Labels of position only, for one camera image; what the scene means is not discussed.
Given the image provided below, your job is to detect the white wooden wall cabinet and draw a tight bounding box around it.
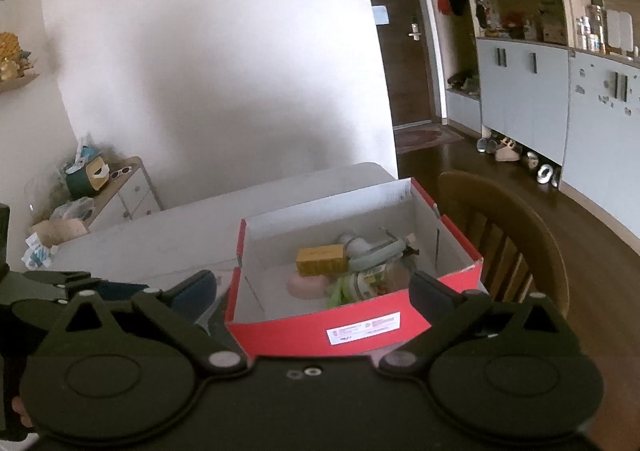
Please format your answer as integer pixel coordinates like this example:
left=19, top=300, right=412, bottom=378
left=415, top=0, right=640, bottom=238

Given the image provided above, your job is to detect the green tissue box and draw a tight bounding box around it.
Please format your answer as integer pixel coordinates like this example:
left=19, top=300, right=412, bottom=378
left=64, top=146, right=99, bottom=200

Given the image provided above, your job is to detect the wooden chair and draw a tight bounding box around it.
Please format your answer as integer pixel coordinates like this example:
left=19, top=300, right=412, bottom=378
left=437, top=171, right=571, bottom=318

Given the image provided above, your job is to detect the golden ornament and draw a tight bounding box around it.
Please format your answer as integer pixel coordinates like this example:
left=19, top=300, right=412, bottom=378
left=0, top=31, right=36, bottom=81

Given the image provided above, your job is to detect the dark wooden door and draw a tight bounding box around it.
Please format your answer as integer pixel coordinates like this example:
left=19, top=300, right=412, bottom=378
left=356, top=0, right=444, bottom=128

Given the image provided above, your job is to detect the white plastic canister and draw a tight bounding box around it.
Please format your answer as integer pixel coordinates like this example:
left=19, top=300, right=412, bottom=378
left=605, top=10, right=621, bottom=53

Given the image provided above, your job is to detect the clear plastic bag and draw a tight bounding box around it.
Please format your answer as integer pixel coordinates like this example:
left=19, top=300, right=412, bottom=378
left=50, top=196, right=96, bottom=222

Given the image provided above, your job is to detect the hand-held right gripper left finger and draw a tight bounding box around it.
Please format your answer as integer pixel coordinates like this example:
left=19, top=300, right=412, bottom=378
left=50, top=270, right=248, bottom=374

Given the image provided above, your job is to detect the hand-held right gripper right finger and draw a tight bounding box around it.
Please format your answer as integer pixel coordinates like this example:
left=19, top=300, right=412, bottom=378
left=377, top=270, right=576, bottom=374

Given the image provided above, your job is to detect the beige slipper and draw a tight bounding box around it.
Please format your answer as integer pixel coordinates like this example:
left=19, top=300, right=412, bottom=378
left=495, top=138, right=524, bottom=162

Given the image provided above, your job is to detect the grey-green oval tin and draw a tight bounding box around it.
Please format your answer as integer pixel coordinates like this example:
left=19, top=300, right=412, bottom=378
left=347, top=231, right=419, bottom=275

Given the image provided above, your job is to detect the pink heart soap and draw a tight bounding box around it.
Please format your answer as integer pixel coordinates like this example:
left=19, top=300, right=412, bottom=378
left=287, top=275, right=331, bottom=300

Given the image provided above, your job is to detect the brown cardboard box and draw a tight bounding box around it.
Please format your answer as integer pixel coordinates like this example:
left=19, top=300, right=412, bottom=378
left=32, top=218, right=89, bottom=247

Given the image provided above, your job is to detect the red cardboard shoe box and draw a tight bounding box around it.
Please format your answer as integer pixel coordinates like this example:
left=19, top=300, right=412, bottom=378
left=224, top=176, right=485, bottom=362

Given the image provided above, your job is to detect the yellow tissue box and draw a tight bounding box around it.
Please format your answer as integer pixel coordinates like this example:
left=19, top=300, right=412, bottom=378
left=85, top=158, right=111, bottom=192

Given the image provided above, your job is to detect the wooden wall shelf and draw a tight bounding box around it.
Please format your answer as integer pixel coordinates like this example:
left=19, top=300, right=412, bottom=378
left=0, top=74, right=40, bottom=93

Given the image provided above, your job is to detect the patterned door rug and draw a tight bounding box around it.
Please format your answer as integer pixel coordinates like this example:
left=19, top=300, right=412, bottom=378
left=394, top=126, right=466, bottom=155

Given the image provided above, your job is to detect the small yellow box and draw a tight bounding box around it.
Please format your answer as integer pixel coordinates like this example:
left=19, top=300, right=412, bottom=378
left=295, top=243, right=349, bottom=277

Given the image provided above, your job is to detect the person's left hand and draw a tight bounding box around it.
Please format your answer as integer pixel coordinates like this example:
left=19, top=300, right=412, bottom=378
left=7, top=396, right=33, bottom=432

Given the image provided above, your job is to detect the white wooden sideboard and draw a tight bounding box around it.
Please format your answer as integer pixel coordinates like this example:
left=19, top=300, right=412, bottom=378
left=87, top=156, right=164, bottom=232

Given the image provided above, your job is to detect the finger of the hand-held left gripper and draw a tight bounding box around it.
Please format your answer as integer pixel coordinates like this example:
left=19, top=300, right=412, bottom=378
left=10, top=270, right=153, bottom=305

